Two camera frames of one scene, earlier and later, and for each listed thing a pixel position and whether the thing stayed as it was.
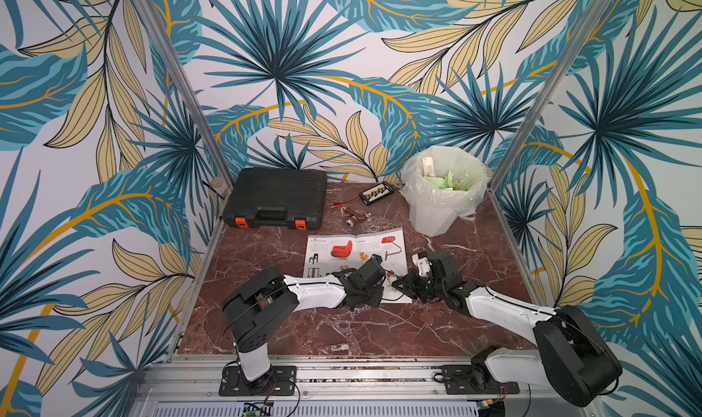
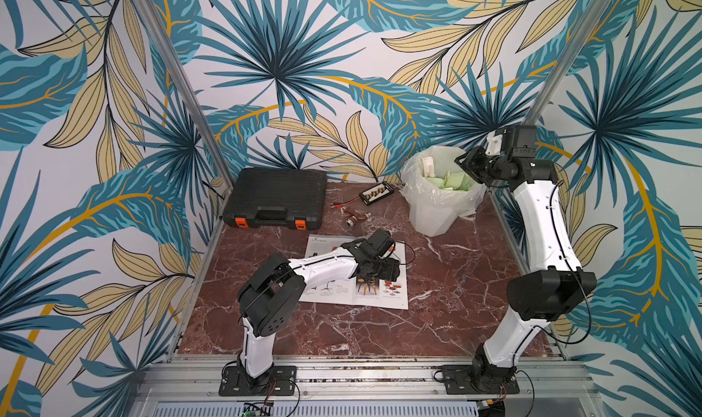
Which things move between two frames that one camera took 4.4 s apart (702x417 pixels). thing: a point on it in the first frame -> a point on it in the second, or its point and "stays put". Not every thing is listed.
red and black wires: (341, 204) stays put
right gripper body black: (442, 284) -> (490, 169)
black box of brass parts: (376, 193) stays put
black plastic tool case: (277, 197) stays put
